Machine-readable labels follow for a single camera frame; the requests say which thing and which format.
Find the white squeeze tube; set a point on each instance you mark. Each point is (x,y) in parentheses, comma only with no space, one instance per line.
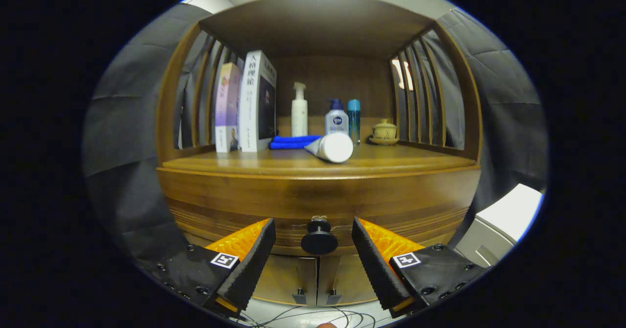
(336,147)

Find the white bottle with blue cap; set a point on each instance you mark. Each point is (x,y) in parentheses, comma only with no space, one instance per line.
(336,120)

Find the yellow lidded teacup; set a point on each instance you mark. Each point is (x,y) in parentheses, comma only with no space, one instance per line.
(384,132)

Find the white side unit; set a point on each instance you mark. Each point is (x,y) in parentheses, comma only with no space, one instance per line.
(508,210)

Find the slim teal bottle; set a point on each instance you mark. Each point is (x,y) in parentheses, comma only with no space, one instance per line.
(354,118)

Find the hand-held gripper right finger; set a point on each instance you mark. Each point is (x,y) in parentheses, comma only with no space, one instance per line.
(376,269)

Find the purple book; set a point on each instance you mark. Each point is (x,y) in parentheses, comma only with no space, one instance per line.
(227,108)

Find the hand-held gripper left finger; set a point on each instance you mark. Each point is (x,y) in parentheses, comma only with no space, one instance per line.
(254,264)

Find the black backdrop cloth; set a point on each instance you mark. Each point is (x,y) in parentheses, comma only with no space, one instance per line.
(127,137)

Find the black round drawer knob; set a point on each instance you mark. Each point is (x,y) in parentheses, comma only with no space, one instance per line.
(319,242)

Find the blue folded cloth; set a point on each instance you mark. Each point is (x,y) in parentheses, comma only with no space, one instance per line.
(291,142)

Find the thick white book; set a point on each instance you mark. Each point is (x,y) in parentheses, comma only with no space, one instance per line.
(249,113)

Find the white pump bottle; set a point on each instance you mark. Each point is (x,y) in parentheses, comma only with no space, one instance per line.
(299,115)

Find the wooden cabinet door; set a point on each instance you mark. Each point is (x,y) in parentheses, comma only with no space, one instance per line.
(347,279)
(288,279)

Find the wooden countertop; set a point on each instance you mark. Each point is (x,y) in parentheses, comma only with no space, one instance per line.
(401,162)

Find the brown wooden drawer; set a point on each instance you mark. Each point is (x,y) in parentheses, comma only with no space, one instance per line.
(274,196)

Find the brown wooden cabinet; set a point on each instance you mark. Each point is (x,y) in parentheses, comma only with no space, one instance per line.
(318,30)

